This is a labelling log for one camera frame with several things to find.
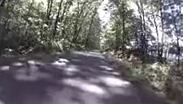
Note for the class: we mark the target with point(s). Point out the dark grey asphalt path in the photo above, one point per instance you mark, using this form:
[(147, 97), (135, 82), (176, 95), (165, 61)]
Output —
[(75, 86)]

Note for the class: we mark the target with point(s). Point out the wood of trees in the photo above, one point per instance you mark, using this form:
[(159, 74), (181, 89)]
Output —
[(150, 25), (33, 14)]

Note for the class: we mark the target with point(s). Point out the overgrown grass verge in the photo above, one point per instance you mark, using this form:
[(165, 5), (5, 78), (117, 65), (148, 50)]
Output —
[(157, 74)]

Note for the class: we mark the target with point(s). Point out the leaf-strewn earth verge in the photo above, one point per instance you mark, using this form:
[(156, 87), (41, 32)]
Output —
[(12, 53)]

